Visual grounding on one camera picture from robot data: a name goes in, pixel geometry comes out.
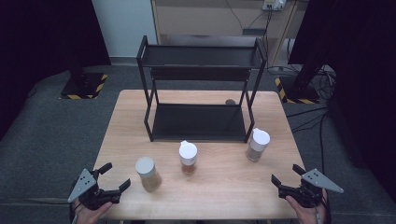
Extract black floor cables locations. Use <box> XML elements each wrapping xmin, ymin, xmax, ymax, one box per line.
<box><xmin>285</xmin><ymin>106</ymin><xmax>330</xmax><ymax>175</ymax></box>

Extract black cable on desk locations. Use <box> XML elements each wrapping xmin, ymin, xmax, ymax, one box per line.
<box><xmin>225</xmin><ymin>0</ymin><xmax>245</xmax><ymax>31</ymax></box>

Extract person's right hand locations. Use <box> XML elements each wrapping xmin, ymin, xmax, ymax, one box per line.
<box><xmin>285</xmin><ymin>188</ymin><xmax>330</xmax><ymax>224</ymax></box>

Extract person's left hand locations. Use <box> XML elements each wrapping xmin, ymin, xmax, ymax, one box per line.
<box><xmin>72</xmin><ymin>199</ymin><xmax>113</xmax><ymax>224</ymax></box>

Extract black cables below power strip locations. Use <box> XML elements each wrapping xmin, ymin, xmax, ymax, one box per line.
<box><xmin>247</xmin><ymin>8</ymin><xmax>273</xmax><ymax>59</ymax></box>

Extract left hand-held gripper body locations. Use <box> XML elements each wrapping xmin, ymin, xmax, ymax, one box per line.
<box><xmin>67</xmin><ymin>168</ymin><xmax>122</xmax><ymax>211</ymax></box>

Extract bundle of black cables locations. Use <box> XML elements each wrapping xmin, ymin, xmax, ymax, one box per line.
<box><xmin>306</xmin><ymin>66</ymin><xmax>338</xmax><ymax>101</ymax></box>

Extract reddish-brown spice jar white lid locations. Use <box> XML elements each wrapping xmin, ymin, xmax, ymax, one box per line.
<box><xmin>178</xmin><ymin>140</ymin><xmax>199</xmax><ymax>175</ymax></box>

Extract grey spice jar white lid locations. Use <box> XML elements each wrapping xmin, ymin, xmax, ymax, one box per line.
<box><xmin>246</xmin><ymin>127</ymin><xmax>271</xmax><ymax>162</ymax></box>

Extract tan spice jar grey lid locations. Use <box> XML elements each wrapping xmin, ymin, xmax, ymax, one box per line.
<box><xmin>134</xmin><ymin>156</ymin><xmax>163</xmax><ymax>193</ymax></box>

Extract black curtain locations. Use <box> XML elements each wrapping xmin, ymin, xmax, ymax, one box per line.
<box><xmin>289</xmin><ymin>0</ymin><xmax>396</xmax><ymax>195</ymax></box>
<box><xmin>0</xmin><ymin>0</ymin><xmax>112</xmax><ymax>142</ymax></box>

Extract black two-tier metal rack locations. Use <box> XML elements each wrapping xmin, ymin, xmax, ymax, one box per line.
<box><xmin>135</xmin><ymin>35</ymin><xmax>268</xmax><ymax>144</ymax></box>

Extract light wooden desk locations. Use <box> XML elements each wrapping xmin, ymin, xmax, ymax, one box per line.
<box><xmin>150</xmin><ymin>0</ymin><xmax>301</xmax><ymax>67</ymax></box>

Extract dark flat bar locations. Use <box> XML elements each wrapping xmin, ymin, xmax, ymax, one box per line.
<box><xmin>241</xmin><ymin>28</ymin><xmax>267</xmax><ymax>36</ymax></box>

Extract white power strip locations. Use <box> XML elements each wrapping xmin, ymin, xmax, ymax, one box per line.
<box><xmin>262</xmin><ymin>0</ymin><xmax>287</xmax><ymax>12</ymax></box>

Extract black stand with striped base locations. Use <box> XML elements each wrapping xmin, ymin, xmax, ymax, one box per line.
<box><xmin>58</xmin><ymin>62</ymin><xmax>108</xmax><ymax>101</ymax></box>
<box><xmin>274</xmin><ymin>59</ymin><xmax>325</xmax><ymax>105</ymax></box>

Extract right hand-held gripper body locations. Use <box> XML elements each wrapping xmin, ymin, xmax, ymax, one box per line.
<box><xmin>277</xmin><ymin>168</ymin><xmax>345</xmax><ymax>209</ymax></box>

